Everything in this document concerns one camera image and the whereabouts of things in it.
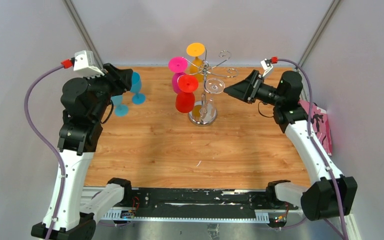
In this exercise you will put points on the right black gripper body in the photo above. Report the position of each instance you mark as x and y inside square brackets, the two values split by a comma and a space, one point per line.
[264, 93]

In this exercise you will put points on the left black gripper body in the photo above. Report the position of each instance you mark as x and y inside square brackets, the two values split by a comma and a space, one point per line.
[106, 87]

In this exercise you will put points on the blue wine glass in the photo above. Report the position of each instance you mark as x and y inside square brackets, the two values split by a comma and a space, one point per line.
[138, 97]
[121, 109]

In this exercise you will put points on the blue wine glass front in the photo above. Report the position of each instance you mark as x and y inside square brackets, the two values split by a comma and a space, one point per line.
[121, 109]

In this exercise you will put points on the clear wine glass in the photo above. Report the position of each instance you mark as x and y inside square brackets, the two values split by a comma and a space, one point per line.
[208, 111]

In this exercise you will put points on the chrome wine glass rack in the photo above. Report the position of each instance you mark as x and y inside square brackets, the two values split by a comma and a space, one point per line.
[208, 72]

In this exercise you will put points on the pink wine glass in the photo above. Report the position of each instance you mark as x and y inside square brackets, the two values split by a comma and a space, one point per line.
[177, 65]

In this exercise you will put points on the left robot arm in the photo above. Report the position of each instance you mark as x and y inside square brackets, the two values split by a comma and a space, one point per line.
[85, 100]

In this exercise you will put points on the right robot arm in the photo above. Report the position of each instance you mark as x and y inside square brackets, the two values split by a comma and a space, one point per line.
[311, 142]

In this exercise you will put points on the red wine glass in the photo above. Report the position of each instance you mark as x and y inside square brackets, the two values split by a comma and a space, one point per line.
[185, 99]

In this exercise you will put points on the yellow wine glass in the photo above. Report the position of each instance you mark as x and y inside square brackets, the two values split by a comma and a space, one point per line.
[196, 54]

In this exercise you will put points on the pink camouflage cloth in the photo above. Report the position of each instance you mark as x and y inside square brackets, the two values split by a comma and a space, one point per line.
[321, 127]

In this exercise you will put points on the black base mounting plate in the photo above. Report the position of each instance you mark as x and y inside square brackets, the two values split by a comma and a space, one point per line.
[199, 205]

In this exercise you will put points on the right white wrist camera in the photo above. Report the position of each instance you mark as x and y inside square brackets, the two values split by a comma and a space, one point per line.
[267, 66]

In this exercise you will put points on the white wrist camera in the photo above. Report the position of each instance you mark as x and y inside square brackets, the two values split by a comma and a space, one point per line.
[267, 66]
[85, 64]

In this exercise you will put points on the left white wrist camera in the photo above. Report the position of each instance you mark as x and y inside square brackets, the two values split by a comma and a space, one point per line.
[85, 64]

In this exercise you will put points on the aluminium frame rail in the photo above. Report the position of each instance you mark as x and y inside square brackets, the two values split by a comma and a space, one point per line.
[224, 206]

